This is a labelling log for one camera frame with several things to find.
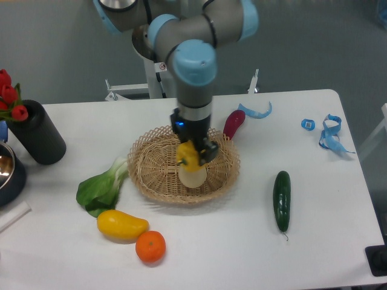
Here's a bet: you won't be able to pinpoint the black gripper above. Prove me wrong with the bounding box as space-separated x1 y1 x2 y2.
170 108 219 166

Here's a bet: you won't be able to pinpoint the woven wicker basket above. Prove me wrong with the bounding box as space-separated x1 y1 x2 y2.
128 125 240 204

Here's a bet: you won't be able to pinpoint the round white onion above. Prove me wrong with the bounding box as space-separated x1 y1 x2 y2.
178 166 207 189

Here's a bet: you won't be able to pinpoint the orange tangerine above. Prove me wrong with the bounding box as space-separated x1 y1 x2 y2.
135 231 166 263

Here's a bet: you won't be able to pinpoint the red tulip flowers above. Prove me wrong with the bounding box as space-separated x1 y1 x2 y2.
1 69 28 122

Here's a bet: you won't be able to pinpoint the yellow mango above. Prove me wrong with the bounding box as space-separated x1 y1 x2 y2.
97 210 149 240

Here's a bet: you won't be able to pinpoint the white metal base frame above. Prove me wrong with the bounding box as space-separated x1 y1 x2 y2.
104 69 260 102

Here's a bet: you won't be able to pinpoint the blue curved tape strip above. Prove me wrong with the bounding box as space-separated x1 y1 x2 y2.
238 102 273 119

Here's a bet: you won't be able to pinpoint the yellow bell pepper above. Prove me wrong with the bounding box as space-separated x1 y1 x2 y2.
176 140 205 173

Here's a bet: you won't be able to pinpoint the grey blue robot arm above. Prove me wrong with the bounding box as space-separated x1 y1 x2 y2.
93 1 259 171

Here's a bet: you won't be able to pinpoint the black device table corner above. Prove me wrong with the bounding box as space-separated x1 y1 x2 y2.
365 245 386 277

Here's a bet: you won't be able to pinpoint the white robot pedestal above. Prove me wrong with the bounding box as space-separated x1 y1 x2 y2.
143 58 176 99

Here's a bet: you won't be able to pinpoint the small blue tape roll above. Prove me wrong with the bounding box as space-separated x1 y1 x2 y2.
301 118 316 131

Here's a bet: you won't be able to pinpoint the white paper roll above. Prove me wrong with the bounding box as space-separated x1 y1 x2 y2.
1 201 31 232

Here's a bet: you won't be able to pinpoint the metal bowl dark rim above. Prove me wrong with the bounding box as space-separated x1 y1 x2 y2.
1 142 27 207

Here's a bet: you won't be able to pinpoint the black cylindrical vase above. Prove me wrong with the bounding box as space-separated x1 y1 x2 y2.
7 100 67 165

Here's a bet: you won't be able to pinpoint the green cucumber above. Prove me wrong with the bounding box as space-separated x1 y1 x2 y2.
273 170 291 240

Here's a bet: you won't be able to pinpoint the blue crumpled ribbon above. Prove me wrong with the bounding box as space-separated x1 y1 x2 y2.
319 114 355 155

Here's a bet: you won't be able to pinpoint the purple eggplant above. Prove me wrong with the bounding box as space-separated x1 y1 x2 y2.
223 109 246 140

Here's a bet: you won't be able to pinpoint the green bok choy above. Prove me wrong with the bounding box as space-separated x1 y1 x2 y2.
76 157 128 218

